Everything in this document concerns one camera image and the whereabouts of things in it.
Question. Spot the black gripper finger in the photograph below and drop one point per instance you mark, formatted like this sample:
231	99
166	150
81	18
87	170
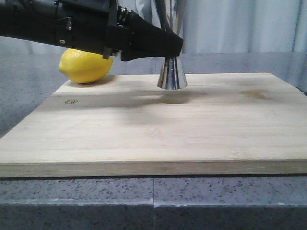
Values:
147	40

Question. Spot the light wooden cutting board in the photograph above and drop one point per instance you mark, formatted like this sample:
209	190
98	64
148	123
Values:
235	123

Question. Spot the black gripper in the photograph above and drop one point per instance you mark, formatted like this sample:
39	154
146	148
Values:
76	24

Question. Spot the steel cocktail jigger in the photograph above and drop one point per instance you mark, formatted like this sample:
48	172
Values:
171	15

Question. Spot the yellow lemon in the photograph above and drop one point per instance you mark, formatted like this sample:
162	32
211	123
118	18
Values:
84	67

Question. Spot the grey curtain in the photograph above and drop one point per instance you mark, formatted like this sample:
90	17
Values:
227	26

